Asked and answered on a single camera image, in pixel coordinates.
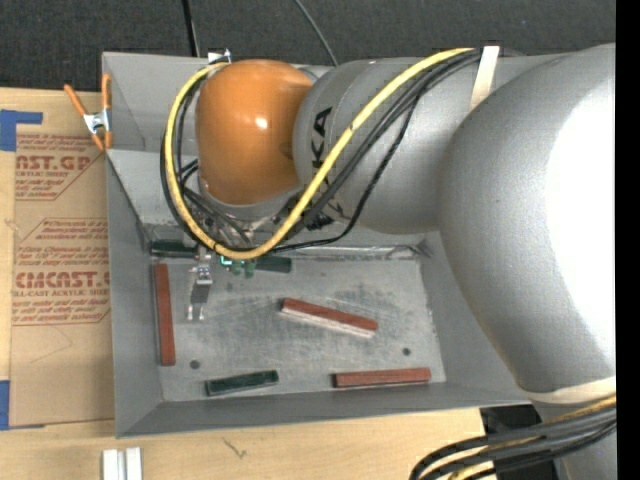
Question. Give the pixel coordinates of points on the brown cardboard board red print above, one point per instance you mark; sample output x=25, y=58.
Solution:
x=55, y=358

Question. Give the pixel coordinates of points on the red-brown flat block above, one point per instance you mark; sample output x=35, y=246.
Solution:
x=382, y=377
x=164, y=318
x=330, y=315

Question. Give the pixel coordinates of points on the dark green flat block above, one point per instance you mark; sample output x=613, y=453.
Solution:
x=277, y=264
x=241, y=383
x=167, y=248

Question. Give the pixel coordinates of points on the grey metal bin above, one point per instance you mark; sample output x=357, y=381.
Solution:
x=300, y=358

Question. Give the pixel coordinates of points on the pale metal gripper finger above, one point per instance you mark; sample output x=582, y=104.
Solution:
x=191, y=312
x=204, y=279

